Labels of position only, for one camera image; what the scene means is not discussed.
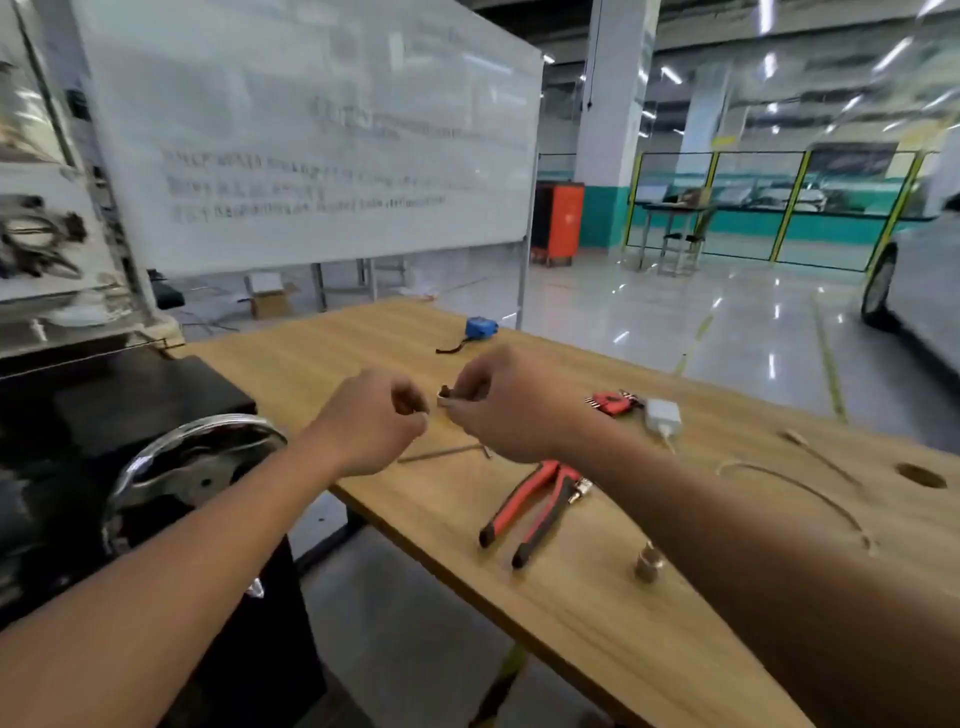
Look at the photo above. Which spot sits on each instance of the person's right hand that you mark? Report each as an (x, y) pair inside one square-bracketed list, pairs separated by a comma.
[(517, 405)]

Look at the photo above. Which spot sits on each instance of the person's left hand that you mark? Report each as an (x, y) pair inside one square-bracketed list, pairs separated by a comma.
[(367, 420)]

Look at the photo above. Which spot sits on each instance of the silver hex key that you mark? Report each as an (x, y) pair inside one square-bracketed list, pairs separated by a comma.
[(442, 452)]

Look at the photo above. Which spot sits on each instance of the person's right forearm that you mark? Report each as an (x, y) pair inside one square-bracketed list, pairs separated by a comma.
[(750, 562)]

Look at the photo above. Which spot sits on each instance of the blue tape measure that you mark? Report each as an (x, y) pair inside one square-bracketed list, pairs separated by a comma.
[(481, 328)]

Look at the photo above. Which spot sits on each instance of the small red black tool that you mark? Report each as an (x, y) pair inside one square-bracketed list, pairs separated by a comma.
[(611, 403)]

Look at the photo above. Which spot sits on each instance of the red black crimping pliers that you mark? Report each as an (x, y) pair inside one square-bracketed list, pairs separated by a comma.
[(525, 502)]

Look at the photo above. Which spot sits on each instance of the white charger plug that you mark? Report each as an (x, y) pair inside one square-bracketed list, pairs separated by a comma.
[(664, 416)]

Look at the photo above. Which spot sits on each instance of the cardboard box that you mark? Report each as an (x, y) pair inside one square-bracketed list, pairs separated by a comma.
[(270, 298)]

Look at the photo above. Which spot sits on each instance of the chrome handwheel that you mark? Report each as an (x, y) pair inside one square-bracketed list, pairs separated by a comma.
[(195, 465)]

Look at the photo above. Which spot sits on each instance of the orange tool cabinet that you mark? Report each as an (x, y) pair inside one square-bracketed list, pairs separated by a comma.
[(559, 221)]

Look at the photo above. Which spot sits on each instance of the short metal socket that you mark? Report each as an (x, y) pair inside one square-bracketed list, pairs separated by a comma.
[(649, 564)]

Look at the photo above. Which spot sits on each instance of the black stool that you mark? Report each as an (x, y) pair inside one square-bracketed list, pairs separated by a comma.
[(684, 238)]

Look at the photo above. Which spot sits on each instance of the grey metal table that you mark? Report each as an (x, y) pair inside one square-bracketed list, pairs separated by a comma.
[(667, 210)]

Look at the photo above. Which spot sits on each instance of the large whiteboard on stand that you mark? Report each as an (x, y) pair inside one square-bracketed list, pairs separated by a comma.
[(300, 135)]

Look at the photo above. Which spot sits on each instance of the white panel throttle body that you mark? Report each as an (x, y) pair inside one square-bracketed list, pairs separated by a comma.
[(90, 225)]

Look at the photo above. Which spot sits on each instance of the yellow framed mesh fence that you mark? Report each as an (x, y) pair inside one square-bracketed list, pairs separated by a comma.
[(791, 202)]

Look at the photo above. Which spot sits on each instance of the black throttle body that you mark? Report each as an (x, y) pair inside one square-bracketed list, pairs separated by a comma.
[(34, 232)]

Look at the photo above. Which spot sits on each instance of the white car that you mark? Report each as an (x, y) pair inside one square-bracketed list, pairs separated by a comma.
[(926, 285)]

